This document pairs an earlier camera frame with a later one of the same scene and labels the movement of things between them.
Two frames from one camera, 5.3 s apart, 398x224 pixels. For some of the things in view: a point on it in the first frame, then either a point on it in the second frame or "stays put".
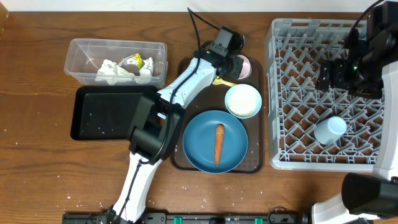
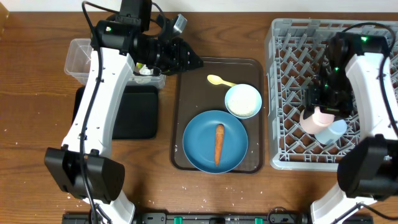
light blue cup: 327,131 stays put
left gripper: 235,66 to 175,54
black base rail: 105,218 stays put
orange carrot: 219,139 stays put
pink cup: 246,68 to 316,123
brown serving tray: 252,162 stays put
